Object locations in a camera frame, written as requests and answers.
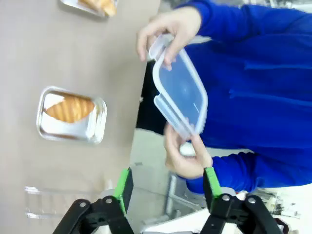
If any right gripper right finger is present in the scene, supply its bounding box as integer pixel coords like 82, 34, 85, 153
201, 167, 284, 234

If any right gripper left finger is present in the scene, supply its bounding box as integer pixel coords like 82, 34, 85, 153
52, 167, 135, 234

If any golden brown croissant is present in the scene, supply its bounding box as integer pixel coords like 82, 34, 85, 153
78, 0, 117, 17
45, 94, 96, 123

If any clear plastic clip lid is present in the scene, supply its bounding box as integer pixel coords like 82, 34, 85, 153
23, 179, 116, 220
148, 33, 209, 142

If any person's left forearm blue sleeve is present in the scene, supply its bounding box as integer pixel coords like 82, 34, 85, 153
185, 148, 312, 195

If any person's right forearm blue sleeve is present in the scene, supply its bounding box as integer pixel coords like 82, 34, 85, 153
175, 0, 312, 43

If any person's left hand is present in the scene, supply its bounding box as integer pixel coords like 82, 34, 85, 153
163, 121, 214, 180

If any person's right hand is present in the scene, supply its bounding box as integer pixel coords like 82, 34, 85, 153
136, 6, 203, 72

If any large white side table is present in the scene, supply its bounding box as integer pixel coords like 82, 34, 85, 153
141, 174, 312, 234

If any rectangular stainless steel container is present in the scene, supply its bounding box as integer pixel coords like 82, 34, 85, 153
36, 85, 108, 145
59, 0, 119, 18

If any person in blue sweater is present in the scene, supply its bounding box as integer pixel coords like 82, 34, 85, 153
136, 0, 312, 195

